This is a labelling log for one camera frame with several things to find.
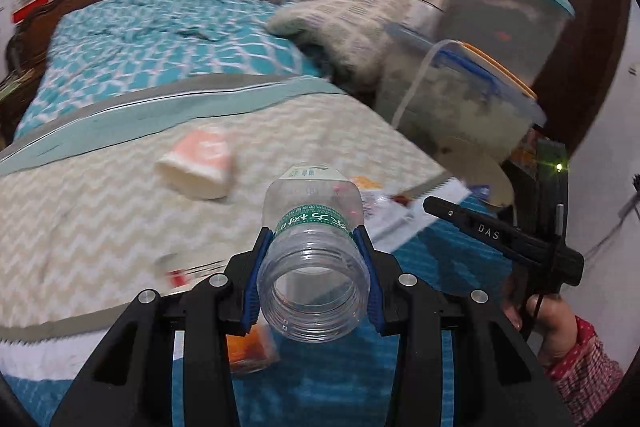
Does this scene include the clear plastic bottle green label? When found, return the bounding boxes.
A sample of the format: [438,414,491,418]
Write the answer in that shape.
[256,162,374,342]

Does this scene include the dark wooden bed frame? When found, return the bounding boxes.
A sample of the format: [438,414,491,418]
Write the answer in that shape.
[0,0,202,148]

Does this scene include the clear red snack wrapper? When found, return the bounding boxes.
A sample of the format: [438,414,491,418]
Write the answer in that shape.
[349,176,418,210]

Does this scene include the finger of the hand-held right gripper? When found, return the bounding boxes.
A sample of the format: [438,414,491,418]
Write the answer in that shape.
[422,195,585,288]

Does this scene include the teal patterned bedsheet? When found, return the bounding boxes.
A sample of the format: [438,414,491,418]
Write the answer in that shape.
[14,0,332,142]

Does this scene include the orange clear plastic packet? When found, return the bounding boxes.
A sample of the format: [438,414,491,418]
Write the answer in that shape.
[226,321,282,376]

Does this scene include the clear storage box blue handle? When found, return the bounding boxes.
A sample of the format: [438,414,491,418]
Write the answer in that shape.
[374,23,547,168]

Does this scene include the person's right hand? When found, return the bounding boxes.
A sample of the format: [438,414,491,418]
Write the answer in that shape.
[501,273,580,369]

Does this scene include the person's right forearm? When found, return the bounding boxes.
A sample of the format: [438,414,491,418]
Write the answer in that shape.
[544,316,627,427]

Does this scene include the orange storage box lid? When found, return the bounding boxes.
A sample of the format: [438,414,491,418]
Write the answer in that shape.
[459,41,539,102]

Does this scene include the red white flat wrapper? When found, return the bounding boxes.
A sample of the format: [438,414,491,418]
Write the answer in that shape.
[154,254,228,290]

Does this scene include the pink white tissue pack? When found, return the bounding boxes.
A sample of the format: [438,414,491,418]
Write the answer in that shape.
[154,128,234,201]

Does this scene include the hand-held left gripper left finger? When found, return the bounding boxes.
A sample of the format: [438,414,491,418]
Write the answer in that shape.
[50,228,274,427]

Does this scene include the beige zigzag blanket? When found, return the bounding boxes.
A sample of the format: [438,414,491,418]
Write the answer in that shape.
[0,76,468,360]

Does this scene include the teal checkered cloth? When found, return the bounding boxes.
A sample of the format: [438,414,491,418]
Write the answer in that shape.
[0,207,553,427]

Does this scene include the clear storage box teal lid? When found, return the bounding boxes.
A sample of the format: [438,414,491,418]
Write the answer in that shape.
[439,0,577,84]

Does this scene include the white cable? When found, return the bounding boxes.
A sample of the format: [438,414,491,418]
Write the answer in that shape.
[390,39,463,128]

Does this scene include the dark wooden door frame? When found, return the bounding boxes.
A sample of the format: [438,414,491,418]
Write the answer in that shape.
[527,0,633,155]

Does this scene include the round wooden board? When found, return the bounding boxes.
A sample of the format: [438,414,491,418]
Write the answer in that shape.
[434,136,517,208]

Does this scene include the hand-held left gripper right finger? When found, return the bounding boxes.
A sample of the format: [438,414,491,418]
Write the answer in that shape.
[356,228,573,427]

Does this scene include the cream patterned pillow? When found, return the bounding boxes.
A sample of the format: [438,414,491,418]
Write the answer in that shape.
[264,0,417,94]

